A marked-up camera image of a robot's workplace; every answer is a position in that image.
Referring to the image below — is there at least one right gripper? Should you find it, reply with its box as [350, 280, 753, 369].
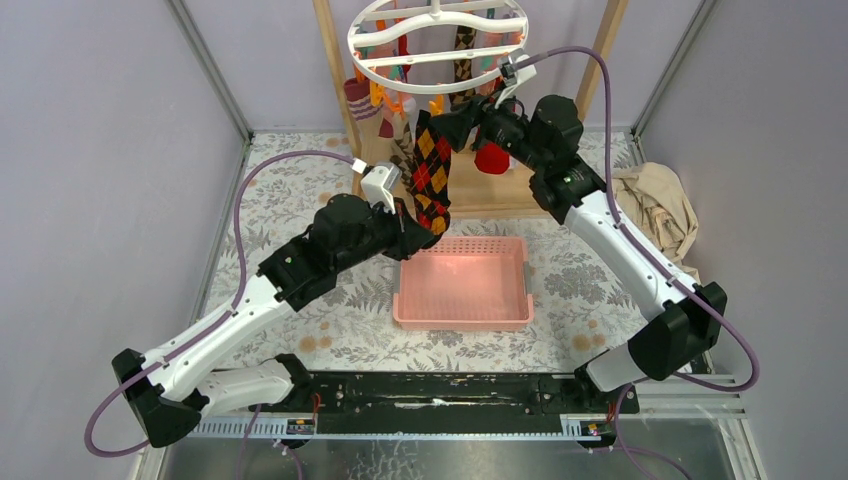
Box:
[428, 80, 548, 173]

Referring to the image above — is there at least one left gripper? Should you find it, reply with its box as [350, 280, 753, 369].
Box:
[332, 196, 434, 274]

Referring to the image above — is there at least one wooden hanger stand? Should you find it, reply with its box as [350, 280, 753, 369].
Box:
[313, 0, 628, 219]

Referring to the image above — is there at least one black red yellow argyle sock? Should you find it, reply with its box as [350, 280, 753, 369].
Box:
[409, 111, 453, 238]

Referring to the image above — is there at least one pink plastic basket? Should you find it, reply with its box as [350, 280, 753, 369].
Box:
[393, 236, 535, 331]

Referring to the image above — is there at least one beige brown argyle sock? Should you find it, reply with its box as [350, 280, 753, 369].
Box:
[391, 115, 415, 179]

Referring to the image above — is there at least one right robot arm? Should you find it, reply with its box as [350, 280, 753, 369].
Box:
[430, 95, 727, 412]

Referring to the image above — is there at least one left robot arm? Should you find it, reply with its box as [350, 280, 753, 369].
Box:
[112, 194, 437, 448]

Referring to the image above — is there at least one white round clip hanger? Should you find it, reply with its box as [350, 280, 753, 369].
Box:
[345, 1, 530, 95]

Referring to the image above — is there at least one beige crumpled cloth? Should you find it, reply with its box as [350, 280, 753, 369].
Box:
[612, 162, 700, 280]

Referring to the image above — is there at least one floral table mat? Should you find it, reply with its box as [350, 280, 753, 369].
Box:
[225, 132, 644, 372]

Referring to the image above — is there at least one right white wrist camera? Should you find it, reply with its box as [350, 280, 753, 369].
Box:
[498, 49, 537, 97]

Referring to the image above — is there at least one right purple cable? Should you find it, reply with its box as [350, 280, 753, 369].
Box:
[523, 46, 762, 480]

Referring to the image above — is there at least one purple cable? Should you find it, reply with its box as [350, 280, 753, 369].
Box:
[523, 46, 762, 480]
[83, 150, 359, 480]

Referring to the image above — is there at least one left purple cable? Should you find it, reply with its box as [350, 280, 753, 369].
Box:
[83, 150, 359, 480]

